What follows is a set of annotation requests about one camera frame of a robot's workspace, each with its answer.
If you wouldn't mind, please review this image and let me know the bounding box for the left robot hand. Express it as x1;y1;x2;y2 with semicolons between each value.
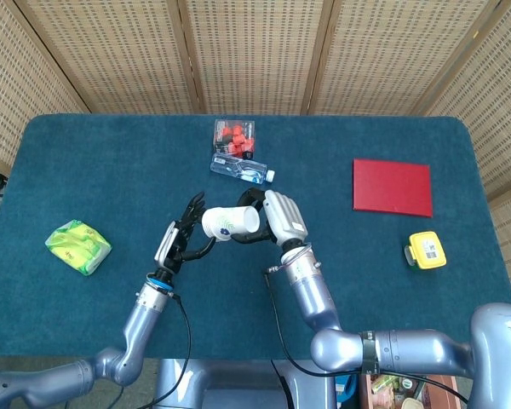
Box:
153;191;217;274

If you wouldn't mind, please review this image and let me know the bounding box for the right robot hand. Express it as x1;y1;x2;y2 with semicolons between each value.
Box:
233;187;311;253

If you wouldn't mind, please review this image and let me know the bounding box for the white floral paper cup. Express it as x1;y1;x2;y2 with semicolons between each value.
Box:
207;207;222;244
210;205;261;244
203;208;219;243
201;208;217;242
205;207;221;244

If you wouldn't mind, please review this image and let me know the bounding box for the clear water bottle white cap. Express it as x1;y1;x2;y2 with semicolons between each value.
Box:
209;152;277;185

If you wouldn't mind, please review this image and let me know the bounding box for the green tissue pack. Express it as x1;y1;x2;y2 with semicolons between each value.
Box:
44;219;112;277

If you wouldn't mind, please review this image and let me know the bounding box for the teal blue table cloth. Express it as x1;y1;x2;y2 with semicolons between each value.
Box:
0;113;511;358

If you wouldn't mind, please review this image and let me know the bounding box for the clear box of red pieces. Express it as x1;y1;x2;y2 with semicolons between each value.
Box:
213;118;257;155

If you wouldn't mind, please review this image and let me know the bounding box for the red flat folder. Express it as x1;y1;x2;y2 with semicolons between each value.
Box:
351;158;434;219

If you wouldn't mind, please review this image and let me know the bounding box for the yellow lidded green container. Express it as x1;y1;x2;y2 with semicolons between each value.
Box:
404;231;447;271

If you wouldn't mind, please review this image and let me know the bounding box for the blue grey robot torso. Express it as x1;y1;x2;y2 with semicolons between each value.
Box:
155;357;337;409

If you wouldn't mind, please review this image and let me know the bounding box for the brown box of snacks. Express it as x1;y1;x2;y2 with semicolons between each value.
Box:
357;372;468;409

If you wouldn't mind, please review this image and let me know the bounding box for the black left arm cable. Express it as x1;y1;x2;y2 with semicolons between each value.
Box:
135;291;193;409

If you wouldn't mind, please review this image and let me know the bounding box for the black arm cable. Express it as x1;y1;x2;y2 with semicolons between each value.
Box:
135;291;193;409
261;266;469;404

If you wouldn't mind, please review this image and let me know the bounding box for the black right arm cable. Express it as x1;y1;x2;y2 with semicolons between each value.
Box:
261;266;469;404

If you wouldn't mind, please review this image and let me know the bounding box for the black strap band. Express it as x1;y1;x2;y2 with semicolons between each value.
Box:
359;330;381;376

